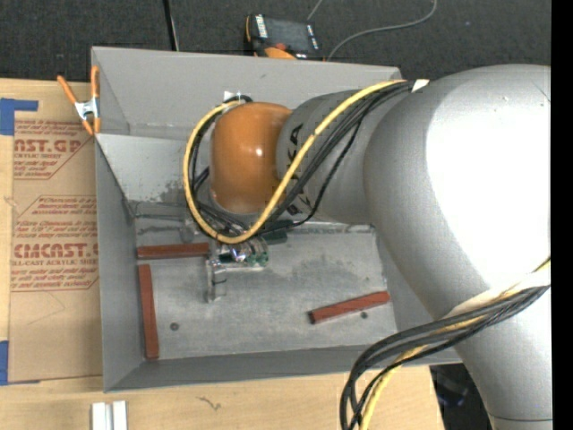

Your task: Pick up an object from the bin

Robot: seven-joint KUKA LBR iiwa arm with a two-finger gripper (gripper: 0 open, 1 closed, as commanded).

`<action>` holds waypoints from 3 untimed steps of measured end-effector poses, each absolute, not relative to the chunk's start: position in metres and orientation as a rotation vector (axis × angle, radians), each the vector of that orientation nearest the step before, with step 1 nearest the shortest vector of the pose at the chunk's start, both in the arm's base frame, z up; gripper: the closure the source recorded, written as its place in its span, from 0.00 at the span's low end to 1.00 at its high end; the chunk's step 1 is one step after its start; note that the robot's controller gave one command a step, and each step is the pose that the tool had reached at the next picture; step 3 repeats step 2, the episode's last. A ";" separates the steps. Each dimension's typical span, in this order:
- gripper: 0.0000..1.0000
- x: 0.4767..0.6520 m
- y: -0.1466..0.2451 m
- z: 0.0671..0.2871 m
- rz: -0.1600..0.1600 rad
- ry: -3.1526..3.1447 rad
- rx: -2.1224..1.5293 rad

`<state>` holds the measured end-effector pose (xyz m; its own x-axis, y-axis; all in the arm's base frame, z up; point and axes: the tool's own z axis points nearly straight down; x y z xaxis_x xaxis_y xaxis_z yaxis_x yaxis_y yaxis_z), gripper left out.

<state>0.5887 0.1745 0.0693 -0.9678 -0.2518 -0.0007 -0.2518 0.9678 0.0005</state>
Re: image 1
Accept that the brown cardboard board red print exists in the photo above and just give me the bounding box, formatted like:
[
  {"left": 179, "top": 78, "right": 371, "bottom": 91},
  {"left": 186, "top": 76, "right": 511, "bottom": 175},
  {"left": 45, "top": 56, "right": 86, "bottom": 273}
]
[{"left": 0, "top": 77, "right": 105, "bottom": 385}]

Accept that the grey metal bin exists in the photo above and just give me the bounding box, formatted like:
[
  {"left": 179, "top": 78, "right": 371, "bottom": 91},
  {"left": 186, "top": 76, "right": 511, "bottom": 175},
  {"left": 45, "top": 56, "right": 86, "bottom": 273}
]
[{"left": 90, "top": 46, "right": 463, "bottom": 394}]

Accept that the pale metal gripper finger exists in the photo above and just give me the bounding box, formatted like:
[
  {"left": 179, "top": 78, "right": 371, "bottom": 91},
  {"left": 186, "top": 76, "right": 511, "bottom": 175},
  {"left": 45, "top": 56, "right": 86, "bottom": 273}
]
[
  {"left": 215, "top": 259, "right": 229, "bottom": 302},
  {"left": 204, "top": 258, "right": 218, "bottom": 304}
]

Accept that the red-brown flat block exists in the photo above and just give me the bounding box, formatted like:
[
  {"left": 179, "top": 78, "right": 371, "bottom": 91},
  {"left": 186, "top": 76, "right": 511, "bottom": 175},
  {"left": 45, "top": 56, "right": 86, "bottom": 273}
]
[
  {"left": 136, "top": 262, "right": 161, "bottom": 361},
  {"left": 307, "top": 289, "right": 392, "bottom": 326},
  {"left": 135, "top": 241, "right": 211, "bottom": 260}
]

